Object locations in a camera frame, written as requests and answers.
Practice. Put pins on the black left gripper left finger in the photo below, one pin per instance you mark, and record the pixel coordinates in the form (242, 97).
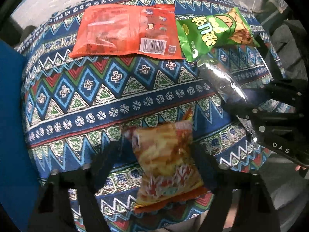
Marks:
(53, 212)

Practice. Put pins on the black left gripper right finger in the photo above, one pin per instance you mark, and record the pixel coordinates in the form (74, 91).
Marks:
(255, 211)

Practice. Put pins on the silver foil snack bag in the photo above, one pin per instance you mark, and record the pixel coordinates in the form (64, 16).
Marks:
(224, 86)

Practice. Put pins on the orange yellow crisps bag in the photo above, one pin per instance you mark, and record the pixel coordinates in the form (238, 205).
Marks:
(169, 172)

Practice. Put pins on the green chips bag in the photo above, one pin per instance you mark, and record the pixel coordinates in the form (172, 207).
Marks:
(200, 34)

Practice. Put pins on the orange noodle snack bag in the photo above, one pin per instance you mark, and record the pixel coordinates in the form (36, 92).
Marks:
(117, 29)

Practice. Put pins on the right hand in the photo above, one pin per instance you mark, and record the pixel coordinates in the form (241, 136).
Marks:
(297, 168)

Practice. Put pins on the grey blanket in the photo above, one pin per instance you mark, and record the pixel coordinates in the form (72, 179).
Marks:
(290, 41)

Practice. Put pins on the blue patterned tablecloth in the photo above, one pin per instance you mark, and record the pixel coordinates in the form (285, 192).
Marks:
(73, 108)

